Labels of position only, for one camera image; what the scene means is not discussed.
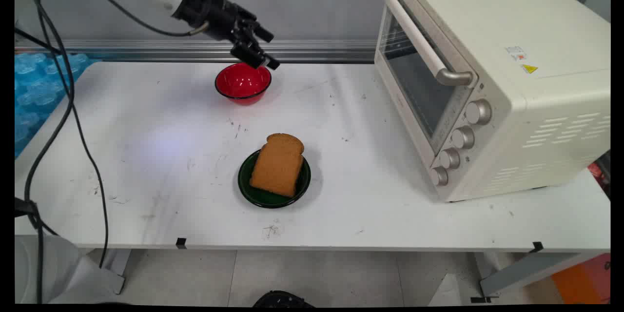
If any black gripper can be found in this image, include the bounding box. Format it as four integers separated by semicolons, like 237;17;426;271
172;0;281;70

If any oven door with handle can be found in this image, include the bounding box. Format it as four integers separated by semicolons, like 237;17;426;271
374;0;481;156

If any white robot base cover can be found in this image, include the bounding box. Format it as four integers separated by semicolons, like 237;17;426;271
15;234;126;304

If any red bowl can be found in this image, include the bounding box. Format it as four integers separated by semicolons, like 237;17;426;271
214;62;273;106

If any brown bread slice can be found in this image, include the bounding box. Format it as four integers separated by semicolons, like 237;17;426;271
249;133;305;198

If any dark green plate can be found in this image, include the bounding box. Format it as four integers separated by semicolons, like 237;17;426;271
237;149;312;209

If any silver oven knob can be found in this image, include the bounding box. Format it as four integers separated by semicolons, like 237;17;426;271
429;166;449;187
439;147;461;170
451;126;475;150
465;99;493;125

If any blue bubble wrap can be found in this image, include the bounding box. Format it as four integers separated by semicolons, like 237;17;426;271
15;53;100;157

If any black round floor object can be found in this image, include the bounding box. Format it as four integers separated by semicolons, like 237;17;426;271
253;291;315;308

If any grey table leg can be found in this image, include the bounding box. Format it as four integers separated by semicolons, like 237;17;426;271
479;252;585;299
100;249;132;296

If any cream toaster oven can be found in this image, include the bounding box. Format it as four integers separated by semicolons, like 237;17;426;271
374;0;611;203

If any red patterned object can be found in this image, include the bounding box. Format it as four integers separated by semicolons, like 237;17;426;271
587;151;611;200

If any orange box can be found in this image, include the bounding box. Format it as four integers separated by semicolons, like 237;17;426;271
551;253;611;304

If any aluminium rail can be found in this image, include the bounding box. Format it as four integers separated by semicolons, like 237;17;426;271
15;39;378;64

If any black cable with metal plug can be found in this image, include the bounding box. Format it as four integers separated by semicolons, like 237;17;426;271
58;0;211;38

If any thick black cable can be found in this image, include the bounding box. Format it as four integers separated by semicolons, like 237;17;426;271
23;0;75;304

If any thin black cable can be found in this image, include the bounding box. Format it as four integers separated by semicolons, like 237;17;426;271
37;0;109;270

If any black cable strap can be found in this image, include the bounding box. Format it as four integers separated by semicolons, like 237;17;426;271
15;197;40;229

